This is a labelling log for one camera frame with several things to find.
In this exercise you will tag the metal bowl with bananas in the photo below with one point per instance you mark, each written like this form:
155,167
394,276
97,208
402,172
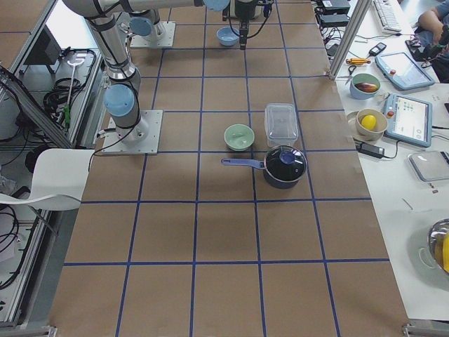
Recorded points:
435,254

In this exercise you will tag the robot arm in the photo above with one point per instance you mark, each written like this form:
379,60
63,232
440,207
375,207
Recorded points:
142,22
121,99

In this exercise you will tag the white chair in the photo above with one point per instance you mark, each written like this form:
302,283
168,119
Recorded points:
58,181

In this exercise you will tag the orange handled tool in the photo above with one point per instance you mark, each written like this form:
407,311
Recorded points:
357,61

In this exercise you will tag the beige bowl with lemon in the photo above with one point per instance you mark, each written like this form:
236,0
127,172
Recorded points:
367,124

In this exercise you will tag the blue bowl with fruit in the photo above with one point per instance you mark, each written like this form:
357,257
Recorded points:
364,86

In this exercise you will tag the black power adapter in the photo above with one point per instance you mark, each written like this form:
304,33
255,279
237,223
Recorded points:
370,150

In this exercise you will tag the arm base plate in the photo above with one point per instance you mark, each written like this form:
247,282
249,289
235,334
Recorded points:
162,36
143,139

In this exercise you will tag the teach pendant tablet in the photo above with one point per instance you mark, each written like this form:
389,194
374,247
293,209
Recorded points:
408,119

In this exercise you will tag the clear plastic container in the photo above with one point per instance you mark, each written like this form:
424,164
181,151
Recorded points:
280,124

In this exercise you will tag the scissors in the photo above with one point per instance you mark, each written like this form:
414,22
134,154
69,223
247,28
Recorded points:
351,70

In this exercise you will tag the dark blue saucepan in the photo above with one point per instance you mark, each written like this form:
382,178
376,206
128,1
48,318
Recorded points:
283,166

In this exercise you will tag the green bowl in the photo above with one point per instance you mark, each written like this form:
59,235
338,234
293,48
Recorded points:
239,137

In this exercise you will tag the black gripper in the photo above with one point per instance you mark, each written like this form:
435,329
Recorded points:
246,8

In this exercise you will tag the aluminium frame post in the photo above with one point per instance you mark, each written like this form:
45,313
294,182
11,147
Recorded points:
356,18

